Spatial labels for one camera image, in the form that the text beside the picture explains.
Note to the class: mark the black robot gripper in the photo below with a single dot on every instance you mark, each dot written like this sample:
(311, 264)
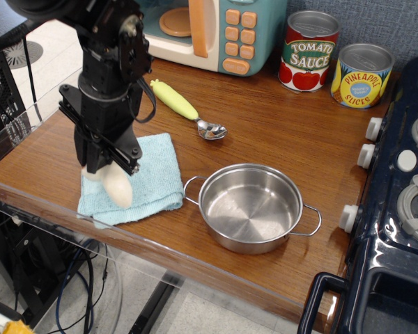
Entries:
(103, 128)

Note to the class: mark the plush white brown mushroom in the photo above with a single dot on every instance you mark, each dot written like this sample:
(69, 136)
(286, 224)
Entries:
(114, 180)

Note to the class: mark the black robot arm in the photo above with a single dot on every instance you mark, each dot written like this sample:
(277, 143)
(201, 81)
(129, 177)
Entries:
(110, 33)

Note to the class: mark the light blue folded napkin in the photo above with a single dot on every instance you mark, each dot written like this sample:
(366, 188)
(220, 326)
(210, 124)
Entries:
(156, 187)

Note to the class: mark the black desk at left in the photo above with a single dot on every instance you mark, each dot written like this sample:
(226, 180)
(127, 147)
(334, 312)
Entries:
(11, 104)

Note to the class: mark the clear acrylic table guard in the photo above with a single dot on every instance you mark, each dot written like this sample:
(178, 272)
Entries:
(42, 178)

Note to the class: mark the small steel pot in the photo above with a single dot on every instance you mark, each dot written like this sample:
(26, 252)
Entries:
(249, 208)

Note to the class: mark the toy microwave cream teal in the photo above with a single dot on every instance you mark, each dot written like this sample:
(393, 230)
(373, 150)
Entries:
(230, 37)

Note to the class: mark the tomato sauce can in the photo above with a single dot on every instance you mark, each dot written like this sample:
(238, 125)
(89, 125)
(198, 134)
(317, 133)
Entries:
(310, 41)

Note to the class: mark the pineapple slices can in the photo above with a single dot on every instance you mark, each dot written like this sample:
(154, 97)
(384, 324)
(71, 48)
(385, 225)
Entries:
(361, 75)

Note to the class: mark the dark blue toy stove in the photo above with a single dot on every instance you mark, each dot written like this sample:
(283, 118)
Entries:
(379, 293)

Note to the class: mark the spoon with green handle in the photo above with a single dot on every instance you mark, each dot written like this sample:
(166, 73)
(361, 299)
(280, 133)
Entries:
(177, 103)

